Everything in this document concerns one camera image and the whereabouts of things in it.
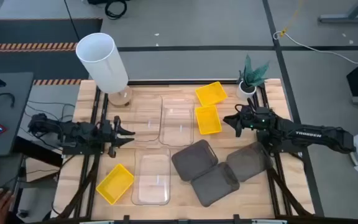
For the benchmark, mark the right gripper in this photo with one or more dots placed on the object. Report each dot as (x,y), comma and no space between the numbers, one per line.
(256,119)

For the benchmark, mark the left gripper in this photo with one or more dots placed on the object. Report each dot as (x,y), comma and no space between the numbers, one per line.
(110,137)

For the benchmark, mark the yellow plastic basket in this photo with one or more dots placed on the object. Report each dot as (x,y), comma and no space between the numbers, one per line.
(211,93)
(115,184)
(208,119)

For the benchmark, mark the grey plastic basket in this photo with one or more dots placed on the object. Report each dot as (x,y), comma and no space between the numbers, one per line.
(194,160)
(214,185)
(249,161)

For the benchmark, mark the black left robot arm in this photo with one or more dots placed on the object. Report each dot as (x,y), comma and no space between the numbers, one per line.
(73,130)

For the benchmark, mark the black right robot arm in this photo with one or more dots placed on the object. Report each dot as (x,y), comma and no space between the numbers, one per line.
(306,133)

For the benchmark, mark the green plant in white pot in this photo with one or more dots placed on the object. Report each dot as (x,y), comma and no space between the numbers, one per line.
(245,91)

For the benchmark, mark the white lamp with wooden base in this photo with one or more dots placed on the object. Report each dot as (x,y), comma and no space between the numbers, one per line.
(101,62)

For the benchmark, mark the light wooden board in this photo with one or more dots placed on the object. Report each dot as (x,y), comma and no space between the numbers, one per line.
(39,169)

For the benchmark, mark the grey side desk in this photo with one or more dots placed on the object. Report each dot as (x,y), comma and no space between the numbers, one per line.
(17,93)

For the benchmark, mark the black caster wheel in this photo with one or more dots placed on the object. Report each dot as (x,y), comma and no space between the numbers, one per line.
(22,214)

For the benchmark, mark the black hazard-striped floor mat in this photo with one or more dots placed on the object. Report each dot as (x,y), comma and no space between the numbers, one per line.
(42,31)

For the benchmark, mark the grey metal table foot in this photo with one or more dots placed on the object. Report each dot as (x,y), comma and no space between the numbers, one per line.
(350,18)

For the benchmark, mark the black aluminium table frame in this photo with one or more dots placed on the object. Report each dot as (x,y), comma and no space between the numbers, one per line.
(182,82)

